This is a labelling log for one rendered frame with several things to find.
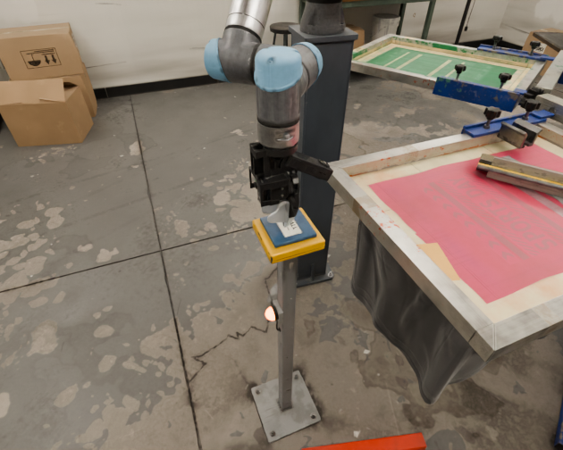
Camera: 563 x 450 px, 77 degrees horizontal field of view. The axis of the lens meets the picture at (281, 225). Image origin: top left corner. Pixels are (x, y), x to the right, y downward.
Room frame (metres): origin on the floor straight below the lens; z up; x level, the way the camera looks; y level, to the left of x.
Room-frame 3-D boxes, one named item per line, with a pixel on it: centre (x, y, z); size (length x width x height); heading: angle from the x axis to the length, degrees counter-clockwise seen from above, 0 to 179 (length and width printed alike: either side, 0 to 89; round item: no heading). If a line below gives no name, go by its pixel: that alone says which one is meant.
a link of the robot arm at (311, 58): (0.69, -0.01, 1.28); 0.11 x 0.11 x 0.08; 69
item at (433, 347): (0.59, -0.31, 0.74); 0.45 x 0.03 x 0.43; 22
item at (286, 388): (0.60, -0.01, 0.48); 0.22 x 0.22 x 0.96; 22
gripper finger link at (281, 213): (0.58, 0.00, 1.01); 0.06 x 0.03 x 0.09; 112
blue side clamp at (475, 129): (1.04, -0.70, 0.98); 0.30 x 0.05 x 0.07; 112
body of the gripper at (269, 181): (0.59, 0.01, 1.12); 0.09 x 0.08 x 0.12; 112
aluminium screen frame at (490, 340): (0.70, -0.58, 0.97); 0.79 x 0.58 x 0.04; 112
